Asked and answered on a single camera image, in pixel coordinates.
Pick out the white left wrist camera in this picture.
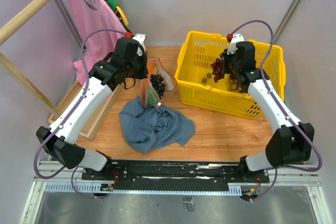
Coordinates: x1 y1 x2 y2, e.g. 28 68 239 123
132 34 146 56

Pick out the clear zip bag orange seal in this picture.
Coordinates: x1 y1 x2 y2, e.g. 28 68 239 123
140 58 177 108

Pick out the wooden clothes rack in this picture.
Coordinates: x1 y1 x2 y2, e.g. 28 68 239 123
0 0 132 141

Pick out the blue crumpled cloth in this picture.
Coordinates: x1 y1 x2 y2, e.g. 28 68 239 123
119 98 195 153

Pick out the dark purple grape bunch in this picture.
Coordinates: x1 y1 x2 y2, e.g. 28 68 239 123
150 74 166 97

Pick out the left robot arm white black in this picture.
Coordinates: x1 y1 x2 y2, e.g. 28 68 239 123
36 34 148 180

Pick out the yellow plastic basket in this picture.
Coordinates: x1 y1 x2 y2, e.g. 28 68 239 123
175 31 286 119

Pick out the toy watermelon slice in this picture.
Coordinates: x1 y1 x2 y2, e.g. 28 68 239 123
145 86 160 108

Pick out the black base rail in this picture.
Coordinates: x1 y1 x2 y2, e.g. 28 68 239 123
81 160 269 193

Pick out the pink t-shirt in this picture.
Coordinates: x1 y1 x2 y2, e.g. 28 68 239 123
68 0 127 71

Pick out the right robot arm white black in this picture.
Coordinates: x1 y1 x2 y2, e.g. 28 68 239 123
222 40 314 182

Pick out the dark red grape bunch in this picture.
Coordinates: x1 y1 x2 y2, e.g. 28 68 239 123
211 54 225 83

